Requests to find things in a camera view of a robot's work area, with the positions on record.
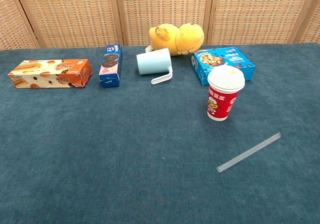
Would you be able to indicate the transparent plastic straw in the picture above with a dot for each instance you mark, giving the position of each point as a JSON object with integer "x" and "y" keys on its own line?
{"x": 248, "y": 153}

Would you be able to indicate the red paper cup white lid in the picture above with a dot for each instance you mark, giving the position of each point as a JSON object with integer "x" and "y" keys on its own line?
{"x": 222, "y": 101}

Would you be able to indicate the light blue plastic mug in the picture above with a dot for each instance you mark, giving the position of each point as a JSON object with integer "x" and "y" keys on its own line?
{"x": 153, "y": 62}

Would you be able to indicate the teal table cloth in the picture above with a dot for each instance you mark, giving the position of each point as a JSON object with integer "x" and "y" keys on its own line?
{"x": 125, "y": 146}

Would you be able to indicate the blue Oreo cookie box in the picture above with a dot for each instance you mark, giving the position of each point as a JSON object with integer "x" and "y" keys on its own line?
{"x": 111, "y": 66}

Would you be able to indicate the yellow plush toy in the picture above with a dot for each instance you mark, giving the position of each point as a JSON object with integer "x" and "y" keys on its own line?
{"x": 178, "y": 38}

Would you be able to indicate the blue chocolate chip cookie box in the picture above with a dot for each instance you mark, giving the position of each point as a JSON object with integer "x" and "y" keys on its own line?
{"x": 240, "y": 58}

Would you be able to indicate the woven rattan folding screen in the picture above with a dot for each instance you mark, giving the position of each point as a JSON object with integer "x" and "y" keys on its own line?
{"x": 160, "y": 11}

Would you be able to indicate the orange biscuit box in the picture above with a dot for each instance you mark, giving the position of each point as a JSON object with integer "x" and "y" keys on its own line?
{"x": 50, "y": 73}

